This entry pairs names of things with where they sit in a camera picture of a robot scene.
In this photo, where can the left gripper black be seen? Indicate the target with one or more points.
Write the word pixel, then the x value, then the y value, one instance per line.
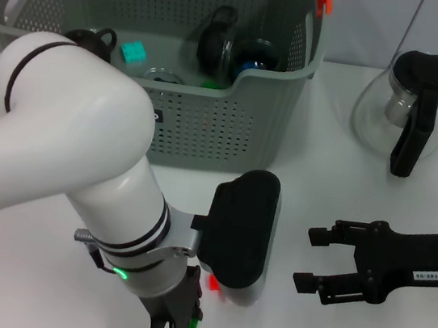
pixel 179 303

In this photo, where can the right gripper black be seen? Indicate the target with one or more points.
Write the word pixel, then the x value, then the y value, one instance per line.
pixel 394 254

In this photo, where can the small square red block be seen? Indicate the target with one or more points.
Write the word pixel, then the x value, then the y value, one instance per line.
pixel 213 282

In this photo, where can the blue square building block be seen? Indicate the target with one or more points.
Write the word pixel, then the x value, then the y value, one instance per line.
pixel 252 65

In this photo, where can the small green building block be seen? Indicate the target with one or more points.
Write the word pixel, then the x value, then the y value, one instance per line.
pixel 210 84

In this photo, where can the glass teacup with black base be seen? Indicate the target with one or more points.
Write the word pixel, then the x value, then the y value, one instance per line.
pixel 211 44
pixel 259 51
pixel 162 72

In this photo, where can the teal square building block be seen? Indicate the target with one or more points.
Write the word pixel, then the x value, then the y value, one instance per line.
pixel 133 52

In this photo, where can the grey perforated plastic storage bin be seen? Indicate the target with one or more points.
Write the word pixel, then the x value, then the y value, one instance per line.
pixel 227 132

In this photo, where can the glass teapot with black lid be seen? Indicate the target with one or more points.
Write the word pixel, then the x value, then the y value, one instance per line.
pixel 417 118

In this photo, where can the dark brown clay teapot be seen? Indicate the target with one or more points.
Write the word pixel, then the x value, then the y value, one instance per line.
pixel 93 42

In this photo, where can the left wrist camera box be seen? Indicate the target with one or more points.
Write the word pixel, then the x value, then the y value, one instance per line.
pixel 238 232

